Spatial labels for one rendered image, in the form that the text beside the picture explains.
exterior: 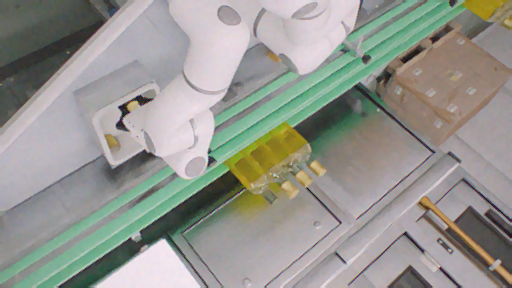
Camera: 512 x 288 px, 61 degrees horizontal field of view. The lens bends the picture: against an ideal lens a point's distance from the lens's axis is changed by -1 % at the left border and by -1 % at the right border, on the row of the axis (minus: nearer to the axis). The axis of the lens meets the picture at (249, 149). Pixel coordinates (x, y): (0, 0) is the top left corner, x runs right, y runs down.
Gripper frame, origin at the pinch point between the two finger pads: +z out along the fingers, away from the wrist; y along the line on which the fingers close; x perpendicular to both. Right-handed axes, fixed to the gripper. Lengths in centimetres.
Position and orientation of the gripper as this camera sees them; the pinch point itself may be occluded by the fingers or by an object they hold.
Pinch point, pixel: (130, 103)
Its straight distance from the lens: 111.3
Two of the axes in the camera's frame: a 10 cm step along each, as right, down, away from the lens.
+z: -6.3, -5.2, 5.8
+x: -1.2, -6.7, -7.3
